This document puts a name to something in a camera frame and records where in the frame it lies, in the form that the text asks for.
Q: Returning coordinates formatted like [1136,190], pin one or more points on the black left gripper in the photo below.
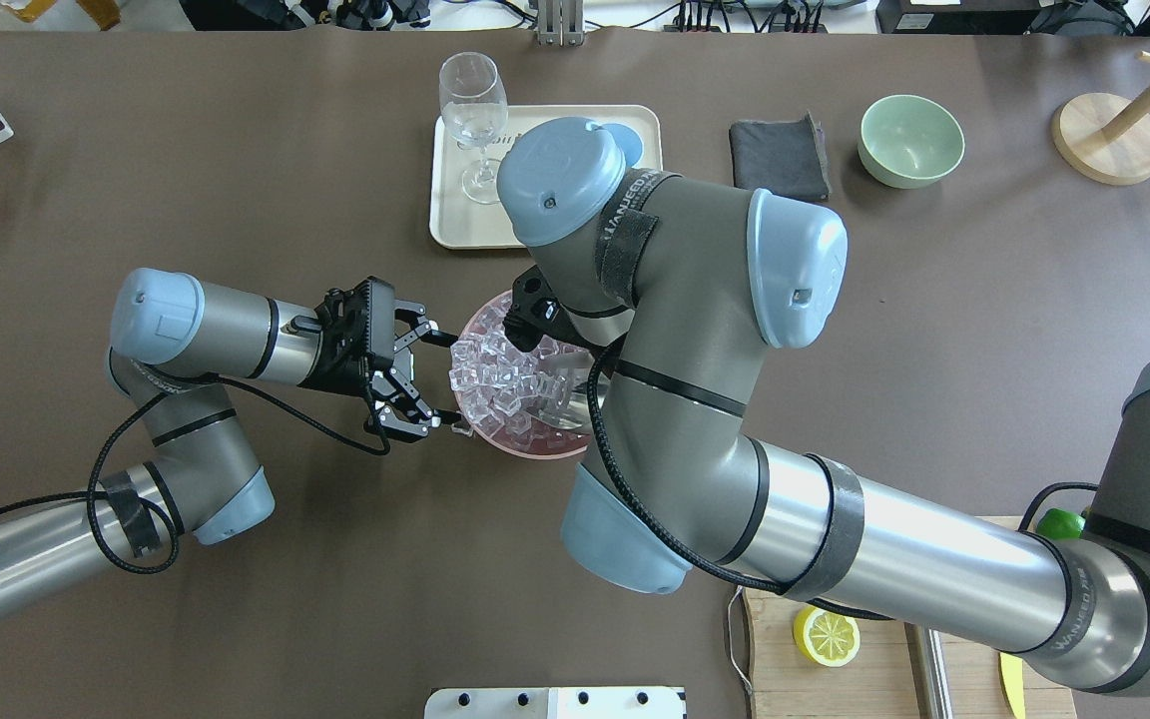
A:
[327,368]

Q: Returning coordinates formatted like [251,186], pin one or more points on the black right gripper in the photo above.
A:
[533,300]

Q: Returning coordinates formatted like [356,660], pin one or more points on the steel ice scoop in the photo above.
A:
[562,400]

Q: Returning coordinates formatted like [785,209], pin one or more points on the pink bowl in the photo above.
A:
[550,444]

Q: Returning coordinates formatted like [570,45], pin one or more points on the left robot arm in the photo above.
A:
[177,346]

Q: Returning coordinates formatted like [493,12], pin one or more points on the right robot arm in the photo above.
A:
[932,404]

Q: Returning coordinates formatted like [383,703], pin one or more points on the clear ice cubes pile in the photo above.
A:
[498,386]

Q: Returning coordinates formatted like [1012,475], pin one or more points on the light blue cup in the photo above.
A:
[629,142]

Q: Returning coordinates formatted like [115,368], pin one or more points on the wooden cup tree stand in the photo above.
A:
[1106,137]

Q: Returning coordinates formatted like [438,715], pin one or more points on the cream serving tray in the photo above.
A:
[458,223]

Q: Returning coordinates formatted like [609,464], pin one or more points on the clear wine glass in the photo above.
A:
[474,110]

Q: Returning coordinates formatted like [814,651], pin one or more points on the grey folded cloth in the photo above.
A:
[785,157]

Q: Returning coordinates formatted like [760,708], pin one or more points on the green bowl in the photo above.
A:
[908,142]

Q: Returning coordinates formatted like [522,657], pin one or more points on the half lemon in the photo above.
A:
[826,638]

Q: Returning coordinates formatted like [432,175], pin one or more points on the bamboo cutting board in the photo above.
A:
[880,683]

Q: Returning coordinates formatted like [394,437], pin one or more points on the steel muddler black tip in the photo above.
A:
[928,663]

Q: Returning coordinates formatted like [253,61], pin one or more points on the green lime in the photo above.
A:
[1060,524]

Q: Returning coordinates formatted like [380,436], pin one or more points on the yellow plastic knife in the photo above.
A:
[1011,670]

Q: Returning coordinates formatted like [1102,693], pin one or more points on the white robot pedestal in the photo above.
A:
[558,702]

